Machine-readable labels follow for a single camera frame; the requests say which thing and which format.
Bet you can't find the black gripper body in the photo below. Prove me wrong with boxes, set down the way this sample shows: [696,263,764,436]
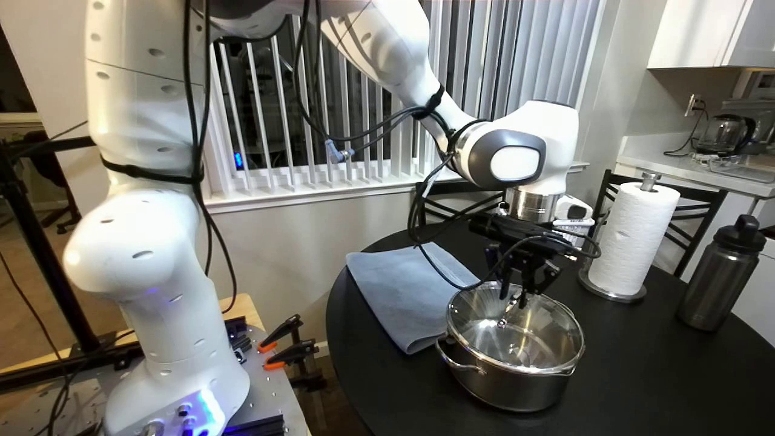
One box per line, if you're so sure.
[467,210,574,287]

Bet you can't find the glass pot lid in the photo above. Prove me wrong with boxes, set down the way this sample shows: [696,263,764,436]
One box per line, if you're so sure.
[444,279,586,375]

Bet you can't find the stainless steel pot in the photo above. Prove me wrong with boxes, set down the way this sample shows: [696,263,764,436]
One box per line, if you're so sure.
[434,279,586,417]

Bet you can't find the metal paper towel holder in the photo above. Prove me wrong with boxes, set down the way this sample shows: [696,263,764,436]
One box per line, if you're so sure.
[577,169,666,308]

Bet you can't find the black chair with crossed back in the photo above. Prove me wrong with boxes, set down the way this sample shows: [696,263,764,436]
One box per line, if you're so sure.
[408,176,513,233]

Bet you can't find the blue folded cloth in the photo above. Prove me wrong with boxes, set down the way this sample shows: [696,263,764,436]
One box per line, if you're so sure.
[345,240,484,358]

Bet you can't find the white paper towel roll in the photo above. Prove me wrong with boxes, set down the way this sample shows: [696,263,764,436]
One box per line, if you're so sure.
[586,182,684,298]

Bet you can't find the black chair with slatted back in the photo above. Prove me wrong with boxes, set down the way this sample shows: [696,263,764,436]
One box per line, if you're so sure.
[590,167,729,280]

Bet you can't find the dark water bottle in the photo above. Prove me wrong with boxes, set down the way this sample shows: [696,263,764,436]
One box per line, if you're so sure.
[674,212,768,335]

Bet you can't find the white vertical window blinds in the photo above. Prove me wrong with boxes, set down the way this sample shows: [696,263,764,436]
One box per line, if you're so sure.
[173,0,607,201]

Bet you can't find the white kitchen counter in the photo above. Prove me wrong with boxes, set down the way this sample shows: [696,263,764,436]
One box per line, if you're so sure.
[612,131,775,201]

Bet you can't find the black orange clamp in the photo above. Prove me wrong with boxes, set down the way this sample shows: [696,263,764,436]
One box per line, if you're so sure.
[257,312,305,353]
[261,336,323,375]

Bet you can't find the dark kitchen appliance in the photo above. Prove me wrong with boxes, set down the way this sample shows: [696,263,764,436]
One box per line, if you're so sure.
[689,108,764,160]

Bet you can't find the robot mounting table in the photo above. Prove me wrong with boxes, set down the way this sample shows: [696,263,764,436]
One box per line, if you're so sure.
[0,291,316,436]

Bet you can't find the black tripod stand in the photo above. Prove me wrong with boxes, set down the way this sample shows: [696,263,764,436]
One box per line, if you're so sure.
[0,131,145,391]

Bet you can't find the white wall cabinet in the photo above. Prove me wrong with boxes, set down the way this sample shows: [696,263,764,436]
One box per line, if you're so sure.
[644,0,775,72]

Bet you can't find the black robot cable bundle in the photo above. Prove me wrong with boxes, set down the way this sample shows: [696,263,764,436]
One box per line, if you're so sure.
[100,0,606,319]

